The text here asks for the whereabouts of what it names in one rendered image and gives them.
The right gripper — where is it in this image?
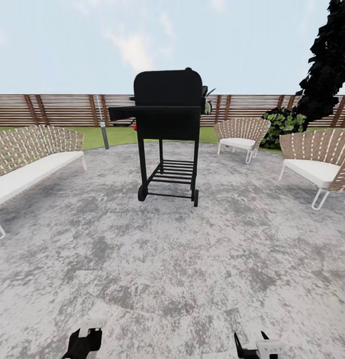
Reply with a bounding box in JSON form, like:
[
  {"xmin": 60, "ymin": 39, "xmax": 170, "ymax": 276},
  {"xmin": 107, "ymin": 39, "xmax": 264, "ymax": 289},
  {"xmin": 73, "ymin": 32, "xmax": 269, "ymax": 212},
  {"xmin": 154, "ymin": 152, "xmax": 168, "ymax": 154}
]
[{"xmin": 236, "ymin": 332, "xmax": 279, "ymax": 359}]

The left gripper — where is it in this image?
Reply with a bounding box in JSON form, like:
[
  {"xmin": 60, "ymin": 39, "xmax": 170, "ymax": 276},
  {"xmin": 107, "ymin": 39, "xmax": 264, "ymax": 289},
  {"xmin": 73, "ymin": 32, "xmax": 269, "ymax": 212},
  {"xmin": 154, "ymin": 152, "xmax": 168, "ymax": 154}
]
[{"xmin": 68, "ymin": 330, "xmax": 102, "ymax": 358}]

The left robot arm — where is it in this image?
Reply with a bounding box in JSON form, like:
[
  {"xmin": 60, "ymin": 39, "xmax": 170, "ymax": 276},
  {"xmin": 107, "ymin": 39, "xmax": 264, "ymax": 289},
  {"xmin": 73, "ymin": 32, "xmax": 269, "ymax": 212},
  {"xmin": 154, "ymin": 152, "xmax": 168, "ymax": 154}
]
[{"xmin": 61, "ymin": 318, "xmax": 108, "ymax": 359}]

